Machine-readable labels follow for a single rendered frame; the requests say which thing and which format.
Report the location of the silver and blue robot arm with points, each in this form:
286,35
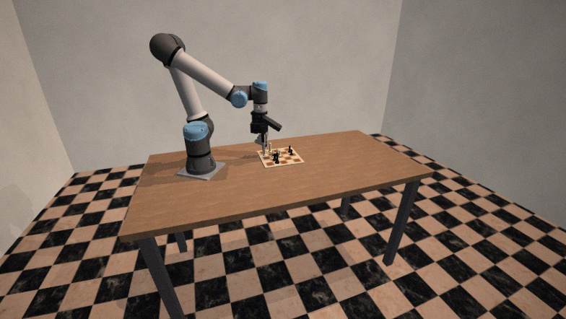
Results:
198,130

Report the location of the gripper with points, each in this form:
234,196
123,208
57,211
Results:
259,127

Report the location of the chessboard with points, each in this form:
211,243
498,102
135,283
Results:
284,160

